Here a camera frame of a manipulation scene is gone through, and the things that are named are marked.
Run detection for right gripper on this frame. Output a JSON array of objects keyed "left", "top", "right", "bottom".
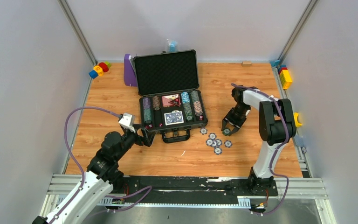
[{"left": 222, "top": 104, "right": 250, "bottom": 134}]

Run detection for teal poker chip stack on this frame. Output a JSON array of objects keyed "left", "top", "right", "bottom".
[{"left": 143, "top": 108, "right": 153, "bottom": 124}]

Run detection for blue playing card deck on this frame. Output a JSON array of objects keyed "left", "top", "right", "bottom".
[{"left": 164, "top": 112, "right": 184, "bottom": 126}]

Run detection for red playing card deck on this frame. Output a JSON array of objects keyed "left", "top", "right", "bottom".
[{"left": 161, "top": 94, "right": 180, "bottom": 107}]

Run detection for red triangular card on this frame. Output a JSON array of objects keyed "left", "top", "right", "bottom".
[{"left": 168, "top": 97, "right": 181, "bottom": 107}]

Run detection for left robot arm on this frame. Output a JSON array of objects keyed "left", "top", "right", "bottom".
[{"left": 33, "top": 128, "right": 156, "bottom": 224}]

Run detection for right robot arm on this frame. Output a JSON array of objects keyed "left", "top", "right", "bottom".
[{"left": 221, "top": 84, "right": 296, "bottom": 195}]

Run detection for black poker set case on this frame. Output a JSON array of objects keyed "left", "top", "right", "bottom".
[{"left": 133, "top": 49, "right": 208, "bottom": 143}]

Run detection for loose chip front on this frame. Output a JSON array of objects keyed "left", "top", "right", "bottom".
[{"left": 214, "top": 147, "right": 222, "bottom": 155}]

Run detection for purple poker chip stack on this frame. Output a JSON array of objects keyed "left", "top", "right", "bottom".
[{"left": 143, "top": 97, "right": 151, "bottom": 110}]

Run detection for pink white poker chip stack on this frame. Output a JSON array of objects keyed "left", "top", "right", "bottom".
[{"left": 193, "top": 101, "right": 203, "bottom": 116}]

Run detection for brown poker chip stack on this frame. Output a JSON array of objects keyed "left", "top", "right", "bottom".
[{"left": 152, "top": 96, "right": 161, "bottom": 111}]

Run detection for dark green poker chip stack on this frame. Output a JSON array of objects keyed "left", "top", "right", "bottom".
[{"left": 190, "top": 91, "right": 200, "bottom": 103}]

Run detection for light blue poker chip stack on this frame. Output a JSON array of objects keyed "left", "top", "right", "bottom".
[{"left": 181, "top": 92, "right": 190, "bottom": 104}]

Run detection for purple stand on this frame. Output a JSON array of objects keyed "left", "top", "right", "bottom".
[{"left": 124, "top": 54, "right": 138, "bottom": 87}]

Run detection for small wooden block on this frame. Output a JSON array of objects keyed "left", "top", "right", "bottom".
[{"left": 241, "top": 61, "right": 252, "bottom": 67}]

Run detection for yellow curved toy piece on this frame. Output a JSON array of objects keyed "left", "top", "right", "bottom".
[{"left": 293, "top": 112, "right": 303, "bottom": 128}]

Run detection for yellow red toy brick block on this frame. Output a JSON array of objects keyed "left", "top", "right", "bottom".
[{"left": 278, "top": 65, "right": 293, "bottom": 90}]

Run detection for coloured toy cylinders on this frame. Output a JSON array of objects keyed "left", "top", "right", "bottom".
[{"left": 89, "top": 61, "right": 111, "bottom": 79}]

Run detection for light blue bottle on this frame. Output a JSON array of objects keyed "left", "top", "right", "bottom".
[{"left": 166, "top": 39, "right": 178, "bottom": 53}]

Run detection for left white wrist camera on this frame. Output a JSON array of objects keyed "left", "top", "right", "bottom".
[{"left": 118, "top": 113, "right": 136, "bottom": 133}]

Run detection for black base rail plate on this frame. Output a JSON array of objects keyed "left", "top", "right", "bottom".
[{"left": 113, "top": 175, "right": 278, "bottom": 196}]

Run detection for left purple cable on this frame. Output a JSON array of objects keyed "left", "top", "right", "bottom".
[{"left": 49, "top": 106, "right": 153, "bottom": 224}]

